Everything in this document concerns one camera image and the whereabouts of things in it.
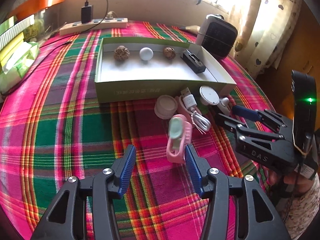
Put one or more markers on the white plug with cable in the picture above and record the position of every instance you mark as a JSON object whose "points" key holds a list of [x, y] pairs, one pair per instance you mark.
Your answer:
{"points": [[111, 15]]}

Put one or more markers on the yellow green box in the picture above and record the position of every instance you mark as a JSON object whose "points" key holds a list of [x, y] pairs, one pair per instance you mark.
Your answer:
{"points": [[10, 48]]}

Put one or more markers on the green white cardboard tray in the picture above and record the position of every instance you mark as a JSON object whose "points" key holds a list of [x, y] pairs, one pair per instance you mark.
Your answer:
{"points": [[135, 79]]}

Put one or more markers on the white round ball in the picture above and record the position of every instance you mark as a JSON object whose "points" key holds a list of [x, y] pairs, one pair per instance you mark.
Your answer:
{"points": [[146, 54]]}

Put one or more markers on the pink plastic clip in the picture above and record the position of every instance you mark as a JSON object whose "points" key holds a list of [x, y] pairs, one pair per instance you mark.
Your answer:
{"points": [[179, 136]]}

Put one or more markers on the orange box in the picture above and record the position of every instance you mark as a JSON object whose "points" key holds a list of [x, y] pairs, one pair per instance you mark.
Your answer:
{"points": [[31, 7]]}

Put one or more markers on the striped white box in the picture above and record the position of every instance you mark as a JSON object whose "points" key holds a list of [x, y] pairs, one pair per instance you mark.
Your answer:
{"points": [[16, 29]]}

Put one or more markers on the beige pillow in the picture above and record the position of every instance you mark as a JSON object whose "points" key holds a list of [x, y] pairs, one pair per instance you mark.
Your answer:
{"points": [[194, 29]]}

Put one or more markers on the white green thread spool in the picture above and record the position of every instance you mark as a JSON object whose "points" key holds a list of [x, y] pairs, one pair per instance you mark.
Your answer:
{"points": [[208, 96]]}

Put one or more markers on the white round lidded jar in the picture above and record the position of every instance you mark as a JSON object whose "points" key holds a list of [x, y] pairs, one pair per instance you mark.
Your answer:
{"points": [[165, 107]]}

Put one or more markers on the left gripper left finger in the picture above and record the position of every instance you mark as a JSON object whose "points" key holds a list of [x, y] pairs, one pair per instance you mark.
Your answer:
{"points": [[65, 217]]}

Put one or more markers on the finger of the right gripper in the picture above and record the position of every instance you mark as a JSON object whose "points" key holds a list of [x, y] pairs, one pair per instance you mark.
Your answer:
{"points": [[268, 118], [239, 128]]}

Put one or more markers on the black battery charger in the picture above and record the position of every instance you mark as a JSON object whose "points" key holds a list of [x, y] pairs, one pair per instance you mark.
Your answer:
{"points": [[193, 62]]}

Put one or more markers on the beige power strip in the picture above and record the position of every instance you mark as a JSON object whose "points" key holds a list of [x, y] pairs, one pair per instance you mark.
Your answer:
{"points": [[97, 24]]}

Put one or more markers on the black power adapter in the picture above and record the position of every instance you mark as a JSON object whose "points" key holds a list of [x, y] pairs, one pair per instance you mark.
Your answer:
{"points": [[86, 13]]}

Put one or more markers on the beige patterned curtain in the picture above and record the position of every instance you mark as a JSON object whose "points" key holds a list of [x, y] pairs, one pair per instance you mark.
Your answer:
{"points": [[264, 28]]}

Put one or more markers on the large brown walnut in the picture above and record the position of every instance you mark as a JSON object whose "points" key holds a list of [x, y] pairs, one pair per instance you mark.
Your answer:
{"points": [[121, 53]]}

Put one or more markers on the patterned sleeve forearm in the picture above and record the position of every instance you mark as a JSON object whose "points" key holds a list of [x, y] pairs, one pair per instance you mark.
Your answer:
{"points": [[302, 211]]}

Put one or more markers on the right hand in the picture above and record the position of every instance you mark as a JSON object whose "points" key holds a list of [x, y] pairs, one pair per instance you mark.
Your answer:
{"points": [[303, 185]]}

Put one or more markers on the grey black space heater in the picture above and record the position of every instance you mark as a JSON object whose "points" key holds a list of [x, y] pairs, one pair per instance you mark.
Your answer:
{"points": [[216, 36]]}

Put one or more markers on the small brown walnut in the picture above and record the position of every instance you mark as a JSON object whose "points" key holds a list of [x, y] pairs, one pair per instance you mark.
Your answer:
{"points": [[169, 53]]}

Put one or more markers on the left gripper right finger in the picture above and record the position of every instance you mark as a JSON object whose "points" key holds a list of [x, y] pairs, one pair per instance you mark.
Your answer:
{"points": [[255, 217]]}

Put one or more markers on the green tissue pack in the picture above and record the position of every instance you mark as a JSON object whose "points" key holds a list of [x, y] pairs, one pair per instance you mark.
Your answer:
{"points": [[18, 65]]}

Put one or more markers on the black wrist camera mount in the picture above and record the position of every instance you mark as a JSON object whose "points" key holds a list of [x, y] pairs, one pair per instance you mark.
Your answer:
{"points": [[304, 120]]}

